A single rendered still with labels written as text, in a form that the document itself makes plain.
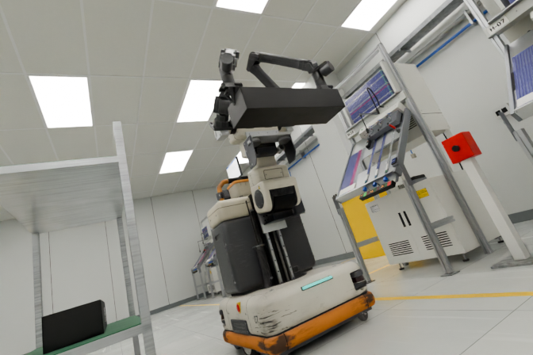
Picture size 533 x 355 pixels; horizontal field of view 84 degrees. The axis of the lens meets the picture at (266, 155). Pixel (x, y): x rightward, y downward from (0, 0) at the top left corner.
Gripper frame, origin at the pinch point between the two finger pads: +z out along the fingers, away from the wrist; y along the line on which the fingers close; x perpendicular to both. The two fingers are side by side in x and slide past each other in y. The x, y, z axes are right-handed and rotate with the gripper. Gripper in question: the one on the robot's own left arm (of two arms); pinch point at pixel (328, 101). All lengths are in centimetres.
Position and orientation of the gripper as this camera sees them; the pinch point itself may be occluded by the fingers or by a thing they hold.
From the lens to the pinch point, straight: 168.6
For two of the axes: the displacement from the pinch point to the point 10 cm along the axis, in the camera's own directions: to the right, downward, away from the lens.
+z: 3.0, 9.0, -3.2
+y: 8.6, -1.0, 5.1
